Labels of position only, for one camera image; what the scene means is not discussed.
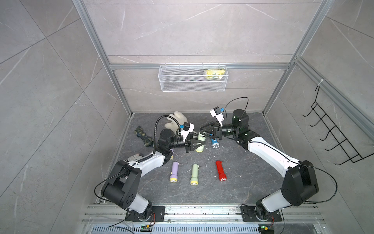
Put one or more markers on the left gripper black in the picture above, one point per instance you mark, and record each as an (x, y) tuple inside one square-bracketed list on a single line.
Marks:
[(191, 141)]

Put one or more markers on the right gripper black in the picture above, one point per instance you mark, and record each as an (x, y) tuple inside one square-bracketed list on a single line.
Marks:
[(212, 124)]

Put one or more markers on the green flashlight row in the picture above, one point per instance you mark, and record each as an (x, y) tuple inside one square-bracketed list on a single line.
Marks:
[(194, 175), (201, 143)]

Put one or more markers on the blue flashlight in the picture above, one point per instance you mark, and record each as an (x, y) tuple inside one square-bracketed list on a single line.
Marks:
[(215, 143)]

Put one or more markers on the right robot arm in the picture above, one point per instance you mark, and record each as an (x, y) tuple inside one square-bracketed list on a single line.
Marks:
[(299, 177)]

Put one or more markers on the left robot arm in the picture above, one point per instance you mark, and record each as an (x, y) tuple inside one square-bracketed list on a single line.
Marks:
[(121, 186)]

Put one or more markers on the green flashlight near row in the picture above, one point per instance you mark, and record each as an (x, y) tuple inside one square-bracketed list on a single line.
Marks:
[(194, 175)]

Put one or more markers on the red flashlight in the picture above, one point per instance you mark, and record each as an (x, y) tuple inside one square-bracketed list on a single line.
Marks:
[(220, 170)]

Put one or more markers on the white plush bear toy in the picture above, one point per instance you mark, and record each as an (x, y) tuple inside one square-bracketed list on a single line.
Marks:
[(175, 120)]

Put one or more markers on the yellow sponge in basket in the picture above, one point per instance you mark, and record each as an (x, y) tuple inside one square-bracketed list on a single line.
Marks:
[(214, 73)]

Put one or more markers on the white patterned toy car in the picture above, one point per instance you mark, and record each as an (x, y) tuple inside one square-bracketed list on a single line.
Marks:
[(134, 159)]

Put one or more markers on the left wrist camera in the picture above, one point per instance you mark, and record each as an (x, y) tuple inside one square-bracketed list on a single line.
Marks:
[(186, 129)]

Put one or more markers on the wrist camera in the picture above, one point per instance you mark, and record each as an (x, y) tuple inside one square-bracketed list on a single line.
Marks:
[(218, 114), (186, 129)]

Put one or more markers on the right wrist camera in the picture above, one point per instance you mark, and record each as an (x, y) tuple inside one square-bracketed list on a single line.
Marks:
[(218, 114)]

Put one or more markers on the white wire wall basket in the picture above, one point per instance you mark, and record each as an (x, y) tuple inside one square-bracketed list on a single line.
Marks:
[(190, 78)]

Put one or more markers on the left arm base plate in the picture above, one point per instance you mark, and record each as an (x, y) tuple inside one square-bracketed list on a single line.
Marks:
[(155, 213)]

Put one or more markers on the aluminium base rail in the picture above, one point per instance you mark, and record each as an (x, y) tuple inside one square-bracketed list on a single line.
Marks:
[(201, 219)]

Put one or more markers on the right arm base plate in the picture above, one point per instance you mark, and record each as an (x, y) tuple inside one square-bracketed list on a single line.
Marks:
[(251, 213)]

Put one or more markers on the black wire hook rack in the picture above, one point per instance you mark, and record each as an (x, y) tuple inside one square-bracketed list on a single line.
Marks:
[(349, 151)]

